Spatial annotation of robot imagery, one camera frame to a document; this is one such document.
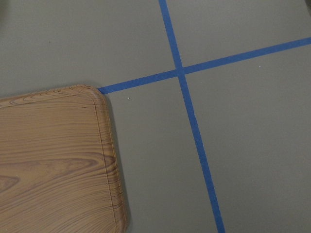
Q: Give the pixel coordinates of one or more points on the brown wooden tray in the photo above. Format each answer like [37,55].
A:
[58,165]

